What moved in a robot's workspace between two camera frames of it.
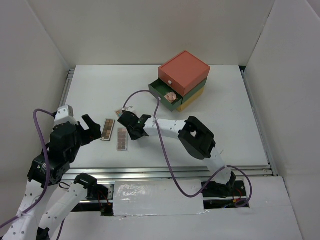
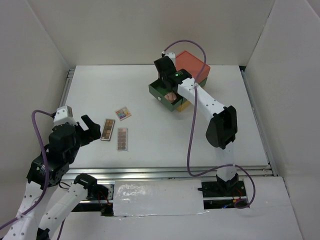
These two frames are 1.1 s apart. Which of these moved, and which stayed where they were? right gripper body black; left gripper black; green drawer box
Moved: right gripper body black
Stayed: left gripper black; green drawer box
